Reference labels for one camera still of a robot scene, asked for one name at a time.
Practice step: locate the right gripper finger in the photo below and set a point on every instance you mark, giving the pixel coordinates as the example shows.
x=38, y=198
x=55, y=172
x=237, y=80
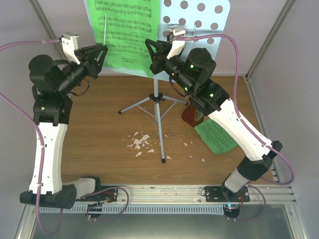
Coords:
x=160, y=47
x=155, y=56

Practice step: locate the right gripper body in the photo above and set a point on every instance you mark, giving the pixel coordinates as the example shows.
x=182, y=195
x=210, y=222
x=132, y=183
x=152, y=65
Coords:
x=159, y=67

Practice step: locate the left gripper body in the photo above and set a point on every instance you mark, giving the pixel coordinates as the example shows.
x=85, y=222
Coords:
x=89, y=70

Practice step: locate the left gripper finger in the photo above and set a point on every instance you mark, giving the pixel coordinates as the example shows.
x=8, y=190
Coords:
x=92, y=51
x=99, y=55

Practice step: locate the green sheet music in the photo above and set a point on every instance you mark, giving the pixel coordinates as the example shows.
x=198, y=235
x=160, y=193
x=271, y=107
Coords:
x=123, y=26
x=215, y=137

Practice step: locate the light blue music stand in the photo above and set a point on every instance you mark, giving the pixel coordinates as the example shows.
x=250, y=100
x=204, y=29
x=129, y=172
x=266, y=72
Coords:
x=197, y=17

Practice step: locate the wooden metronome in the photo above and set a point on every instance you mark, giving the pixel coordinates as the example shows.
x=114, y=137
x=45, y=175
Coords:
x=188, y=116

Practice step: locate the clear metronome cover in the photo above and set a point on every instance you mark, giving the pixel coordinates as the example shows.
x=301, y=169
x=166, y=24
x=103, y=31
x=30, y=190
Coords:
x=199, y=116

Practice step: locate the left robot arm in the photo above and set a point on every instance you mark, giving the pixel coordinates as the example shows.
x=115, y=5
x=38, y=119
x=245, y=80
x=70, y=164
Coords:
x=53, y=81

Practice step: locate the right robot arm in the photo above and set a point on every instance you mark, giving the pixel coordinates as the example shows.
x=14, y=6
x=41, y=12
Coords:
x=208, y=97

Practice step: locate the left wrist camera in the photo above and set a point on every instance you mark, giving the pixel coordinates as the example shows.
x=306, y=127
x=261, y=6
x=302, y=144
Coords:
x=70, y=44

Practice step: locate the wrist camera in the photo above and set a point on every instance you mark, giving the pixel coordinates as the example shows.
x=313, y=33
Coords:
x=176, y=45
x=70, y=44

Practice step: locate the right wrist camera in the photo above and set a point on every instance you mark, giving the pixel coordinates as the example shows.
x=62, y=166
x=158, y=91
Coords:
x=176, y=45

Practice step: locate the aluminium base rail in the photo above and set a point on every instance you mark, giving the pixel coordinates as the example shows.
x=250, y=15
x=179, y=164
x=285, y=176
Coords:
x=196, y=195

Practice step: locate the grey slotted cable duct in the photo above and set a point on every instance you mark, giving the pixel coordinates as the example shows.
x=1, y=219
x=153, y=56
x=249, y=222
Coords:
x=160, y=209

